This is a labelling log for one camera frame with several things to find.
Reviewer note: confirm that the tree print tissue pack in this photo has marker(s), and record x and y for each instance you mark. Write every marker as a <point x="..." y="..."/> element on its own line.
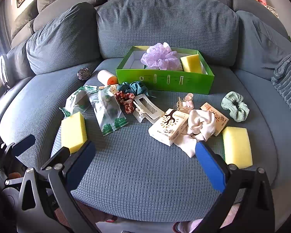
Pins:
<point x="219" y="117"/>

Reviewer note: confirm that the steel wool scourer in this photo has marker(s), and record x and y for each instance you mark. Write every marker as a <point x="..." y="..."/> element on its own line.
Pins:
<point x="83" y="74"/>

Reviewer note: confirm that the mint green scrunchie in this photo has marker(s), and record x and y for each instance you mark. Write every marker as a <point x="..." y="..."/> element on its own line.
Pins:
<point x="235" y="106"/>

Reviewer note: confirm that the purple mesh bath loofah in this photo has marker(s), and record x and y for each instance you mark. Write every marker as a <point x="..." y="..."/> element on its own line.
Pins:
<point x="158" y="57"/>

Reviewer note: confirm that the red patterned scrunchie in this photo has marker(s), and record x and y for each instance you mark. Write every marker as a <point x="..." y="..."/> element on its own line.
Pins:
<point x="126" y="102"/>

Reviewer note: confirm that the green white plastic packet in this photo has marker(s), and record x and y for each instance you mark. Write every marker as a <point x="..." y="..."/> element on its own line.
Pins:
<point x="109" y="111"/>
<point x="78" y="100"/>

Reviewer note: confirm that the dark green scrunchie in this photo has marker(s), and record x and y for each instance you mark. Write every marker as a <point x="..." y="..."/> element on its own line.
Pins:
<point x="123" y="88"/>

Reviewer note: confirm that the ribbed blue blanket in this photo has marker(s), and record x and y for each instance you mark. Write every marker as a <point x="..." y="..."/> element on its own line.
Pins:
<point x="289" y="82"/>

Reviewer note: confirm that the green cardboard box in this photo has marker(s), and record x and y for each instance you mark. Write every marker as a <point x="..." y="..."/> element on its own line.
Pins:
<point x="165" y="81"/>

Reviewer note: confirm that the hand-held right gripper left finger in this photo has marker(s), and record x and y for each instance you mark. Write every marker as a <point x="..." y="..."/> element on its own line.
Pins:
<point x="81" y="165"/>

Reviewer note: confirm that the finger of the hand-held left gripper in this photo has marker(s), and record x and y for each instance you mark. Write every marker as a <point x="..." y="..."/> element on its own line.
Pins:
<point x="24" y="145"/>
<point x="57" y="157"/>

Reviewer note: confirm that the pink clear hair claw clip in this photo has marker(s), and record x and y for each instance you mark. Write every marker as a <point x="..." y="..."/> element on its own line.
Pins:
<point x="185" y="103"/>

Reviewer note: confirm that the teal scrunchie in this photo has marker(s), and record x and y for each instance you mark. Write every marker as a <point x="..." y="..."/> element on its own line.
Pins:
<point x="138" y="88"/>

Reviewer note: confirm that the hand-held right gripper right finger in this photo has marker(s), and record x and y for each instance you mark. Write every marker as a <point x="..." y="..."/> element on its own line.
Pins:
<point x="209" y="167"/>

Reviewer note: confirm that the cream soap box lower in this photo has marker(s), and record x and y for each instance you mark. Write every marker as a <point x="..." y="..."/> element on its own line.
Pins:
<point x="166" y="127"/>

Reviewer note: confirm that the cream cloth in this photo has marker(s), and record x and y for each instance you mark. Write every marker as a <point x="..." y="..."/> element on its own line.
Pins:
<point x="200" y="125"/>

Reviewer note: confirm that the blue-grey sofa back cushion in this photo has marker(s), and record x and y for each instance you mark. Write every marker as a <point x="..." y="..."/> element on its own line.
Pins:
<point x="167" y="21"/>
<point x="262" y="38"/>
<point x="60" y="38"/>

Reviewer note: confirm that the white hair claw clip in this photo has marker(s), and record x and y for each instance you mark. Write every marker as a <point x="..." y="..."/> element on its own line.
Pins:
<point x="148" y="112"/>

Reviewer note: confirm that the yellow sponge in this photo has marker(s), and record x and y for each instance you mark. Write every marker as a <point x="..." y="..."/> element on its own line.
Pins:
<point x="190" y="63"/>
<point x="74" y="132"/>
<point x="237" y="146"/>

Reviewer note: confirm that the white roll with orange end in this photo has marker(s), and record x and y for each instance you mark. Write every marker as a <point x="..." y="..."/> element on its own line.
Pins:
<point x="105" y="77"/>

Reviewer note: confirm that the small green white packet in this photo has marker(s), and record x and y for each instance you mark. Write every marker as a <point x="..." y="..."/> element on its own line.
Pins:
<point x="90" y="88"/>

